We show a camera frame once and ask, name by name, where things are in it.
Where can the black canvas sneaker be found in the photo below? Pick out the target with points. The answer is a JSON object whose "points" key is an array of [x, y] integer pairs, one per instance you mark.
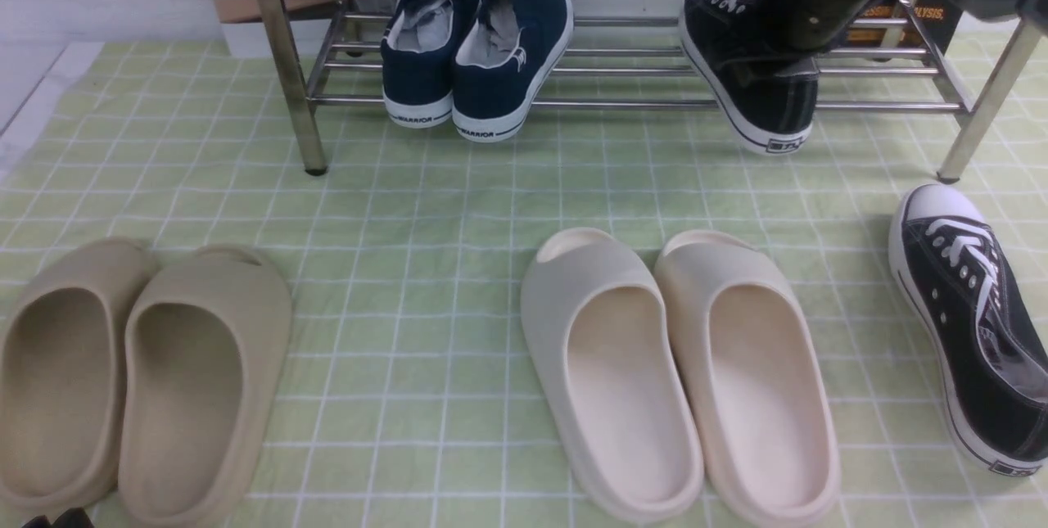
{"points": [[952, 269], [771, 119]]}

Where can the chrome metal shoe rack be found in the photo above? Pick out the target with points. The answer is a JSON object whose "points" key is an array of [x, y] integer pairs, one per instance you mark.
{"points": [[304, 93]]}

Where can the dark poster with orange text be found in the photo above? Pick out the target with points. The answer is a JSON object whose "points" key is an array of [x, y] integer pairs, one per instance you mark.
{"points": [[939, 17]]}

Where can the right navy canvas sneaker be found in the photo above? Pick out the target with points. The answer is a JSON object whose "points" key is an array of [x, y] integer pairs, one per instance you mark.
{"points": [[506, 57]]}

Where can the navy canvas sneaker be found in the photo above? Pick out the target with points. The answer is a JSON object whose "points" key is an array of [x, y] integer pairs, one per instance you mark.
{"points": [[506, 57], [418, 50]]}

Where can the left cream foam slide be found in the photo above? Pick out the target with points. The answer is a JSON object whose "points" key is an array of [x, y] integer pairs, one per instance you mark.
{"points": [[594, 321]]}

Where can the cream foam slide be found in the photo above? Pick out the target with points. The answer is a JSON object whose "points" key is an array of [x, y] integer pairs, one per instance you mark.
{"points": [[594, 321], [744, 352]]}

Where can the left navy canvas sneaker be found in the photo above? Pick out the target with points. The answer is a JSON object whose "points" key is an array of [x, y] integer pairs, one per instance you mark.
{"points": [[418, 50]]}

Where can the right cream foam slide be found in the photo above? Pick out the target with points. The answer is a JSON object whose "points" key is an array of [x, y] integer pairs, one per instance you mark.
{"points": [[744, 352]]}

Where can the green checked tablecloth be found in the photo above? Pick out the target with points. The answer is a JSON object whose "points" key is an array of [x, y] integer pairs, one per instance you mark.
{"points": [[408, 398]]}

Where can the right tan foam slide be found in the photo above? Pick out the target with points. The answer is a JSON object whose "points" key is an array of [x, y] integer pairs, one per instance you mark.
{"points": [[205, 345]]}

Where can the tan foam slide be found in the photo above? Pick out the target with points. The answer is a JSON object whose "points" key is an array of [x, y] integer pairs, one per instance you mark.
{"points": [[64, 376], [205, 345]]}

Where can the left tan foam slide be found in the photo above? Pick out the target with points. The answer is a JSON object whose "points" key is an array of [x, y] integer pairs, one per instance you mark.
{"points": [[64, 376]]}

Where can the black object at bottom edge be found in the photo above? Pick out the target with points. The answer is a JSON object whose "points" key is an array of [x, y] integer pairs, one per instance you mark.
{"points": [[76, 517]]}

